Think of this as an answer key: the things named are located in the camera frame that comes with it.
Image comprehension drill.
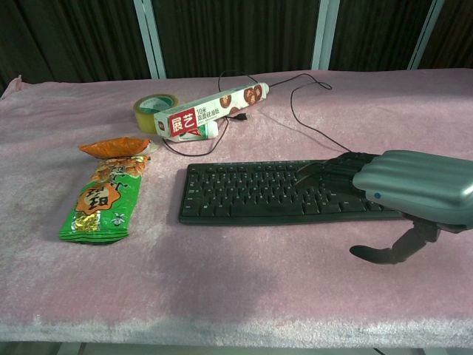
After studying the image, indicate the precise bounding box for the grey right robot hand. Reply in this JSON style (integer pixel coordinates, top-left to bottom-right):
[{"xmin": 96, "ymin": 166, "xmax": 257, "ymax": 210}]
[{"xmin": 297, "ymin": 149, "xmax": 473, "ymax": 266}]

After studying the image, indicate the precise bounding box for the white frame post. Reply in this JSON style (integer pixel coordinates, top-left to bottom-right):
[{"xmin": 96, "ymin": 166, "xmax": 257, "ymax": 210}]
[
  {"xmin": 132, "ymin": 0, "xmax": 166, "ymax": 79},
  {"xmin": 310, "ymin": 0, "xmax": 340, "ymax": 70},
  {"xmin": 409, "ymin": 0, "xmax": 445, "ymax": 70}
]

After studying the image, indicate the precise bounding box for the pink fluffy table cloth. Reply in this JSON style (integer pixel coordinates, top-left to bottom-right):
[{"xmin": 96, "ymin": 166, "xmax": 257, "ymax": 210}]
[{"xmin": 0, "ymin": 67, "xmax": 473, "ymax": 345}]

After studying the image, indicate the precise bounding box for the dark pleated curtain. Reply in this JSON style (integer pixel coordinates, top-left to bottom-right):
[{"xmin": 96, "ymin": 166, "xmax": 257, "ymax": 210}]
[{"xmin": 0, "ymin": 0, "xmax": 473, "ymax": 96}]

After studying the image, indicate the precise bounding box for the clear packing tape roll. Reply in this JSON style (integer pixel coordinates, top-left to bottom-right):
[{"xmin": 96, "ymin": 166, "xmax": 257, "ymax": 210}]
[{"xmin": 133, "ymin": 94, "xmax": 181, "ymax": 134}]

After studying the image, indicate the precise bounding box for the green snack bag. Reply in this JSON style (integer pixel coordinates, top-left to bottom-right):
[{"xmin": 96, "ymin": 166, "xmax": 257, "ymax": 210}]
[{"xmin": 58, "ymin": 155, "xmax": 152, "ymax": 246}]

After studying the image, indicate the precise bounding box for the black computer keyboard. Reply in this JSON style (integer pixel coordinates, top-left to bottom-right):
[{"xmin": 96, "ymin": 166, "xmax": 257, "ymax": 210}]
[{"xmin": 178, "ymin": 159, "xmax": 407, "ymax": 226}]

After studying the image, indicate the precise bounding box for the white baking paper box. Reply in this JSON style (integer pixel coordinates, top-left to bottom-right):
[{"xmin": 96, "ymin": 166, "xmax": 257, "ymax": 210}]
[{"xmin": 153, "ymin": 83, "xmax": 268, "ymax": 138}]

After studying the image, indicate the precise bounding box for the orange snack packet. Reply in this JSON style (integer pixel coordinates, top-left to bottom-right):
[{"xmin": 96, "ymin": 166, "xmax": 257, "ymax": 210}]
[{"xmin": 78, "ymin": 137, "xmax": 160, "ymax": 160}]

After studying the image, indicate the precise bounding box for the black keyboard cable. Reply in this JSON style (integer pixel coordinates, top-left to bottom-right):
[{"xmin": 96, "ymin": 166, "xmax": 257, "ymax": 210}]
[{"xmin": 160, "ymin": 70, "xmax": 354, "ymax": 158}]

